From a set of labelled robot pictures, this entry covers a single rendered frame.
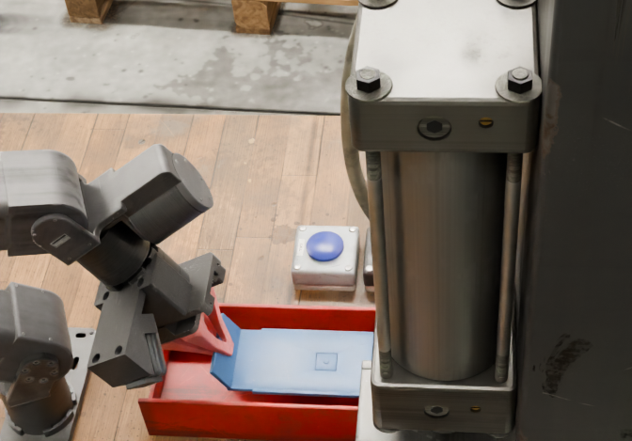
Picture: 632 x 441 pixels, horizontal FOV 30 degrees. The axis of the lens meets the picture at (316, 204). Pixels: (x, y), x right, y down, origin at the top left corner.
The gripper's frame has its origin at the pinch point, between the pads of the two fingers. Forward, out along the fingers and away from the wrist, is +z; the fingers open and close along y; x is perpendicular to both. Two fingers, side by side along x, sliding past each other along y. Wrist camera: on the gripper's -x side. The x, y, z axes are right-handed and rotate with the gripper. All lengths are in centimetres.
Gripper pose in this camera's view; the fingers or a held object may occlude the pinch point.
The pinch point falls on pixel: (224, 346)
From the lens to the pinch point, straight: 114.5
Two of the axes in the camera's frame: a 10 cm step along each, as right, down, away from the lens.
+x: 0.8, -7.4, 6.7
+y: 8.3, -3.3, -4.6
